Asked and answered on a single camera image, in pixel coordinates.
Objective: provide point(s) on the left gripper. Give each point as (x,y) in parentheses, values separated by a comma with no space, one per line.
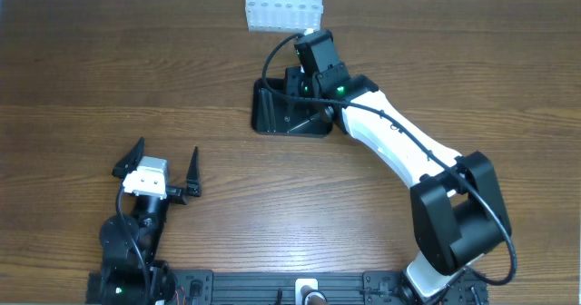
(178,193)

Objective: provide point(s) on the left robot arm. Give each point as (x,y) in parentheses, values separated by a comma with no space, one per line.
(131,241)

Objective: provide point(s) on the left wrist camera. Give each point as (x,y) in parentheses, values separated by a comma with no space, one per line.
(145,178)

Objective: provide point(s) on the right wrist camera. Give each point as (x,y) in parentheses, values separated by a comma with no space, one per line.
(308,32)

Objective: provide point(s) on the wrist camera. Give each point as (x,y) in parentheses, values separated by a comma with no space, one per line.
(145,178)
(308,32)

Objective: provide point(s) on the mounting rail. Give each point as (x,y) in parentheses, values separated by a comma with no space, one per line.
(258,289)

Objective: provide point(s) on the white test tube rack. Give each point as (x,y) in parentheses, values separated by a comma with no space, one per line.
(283,12)

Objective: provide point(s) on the black tray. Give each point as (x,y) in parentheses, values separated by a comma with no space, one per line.
(268,125)

